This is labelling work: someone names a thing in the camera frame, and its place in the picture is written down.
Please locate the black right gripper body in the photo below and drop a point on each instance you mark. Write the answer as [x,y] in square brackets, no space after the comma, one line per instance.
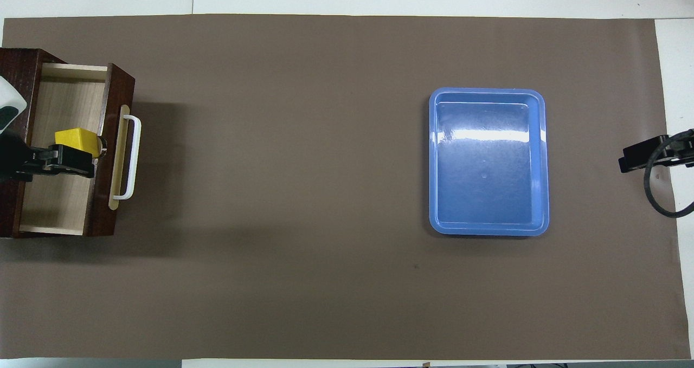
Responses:
[684,148]

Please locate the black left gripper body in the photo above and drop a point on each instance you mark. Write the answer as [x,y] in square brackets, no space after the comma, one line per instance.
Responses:
[13,159]

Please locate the yellow cube block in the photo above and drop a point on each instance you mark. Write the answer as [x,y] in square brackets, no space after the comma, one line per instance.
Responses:
[76,137]

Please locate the wooden drawer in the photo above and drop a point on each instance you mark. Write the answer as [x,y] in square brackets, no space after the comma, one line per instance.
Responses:
[59,205]

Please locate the dark wooden drawer cabinet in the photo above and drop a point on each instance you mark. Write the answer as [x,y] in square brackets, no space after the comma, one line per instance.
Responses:
[19,67]

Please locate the blue plastic tray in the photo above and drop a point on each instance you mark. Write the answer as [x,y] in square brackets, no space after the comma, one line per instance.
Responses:
[488,194]

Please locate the brown table mat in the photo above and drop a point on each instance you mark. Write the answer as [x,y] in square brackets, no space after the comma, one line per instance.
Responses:
[298,276]

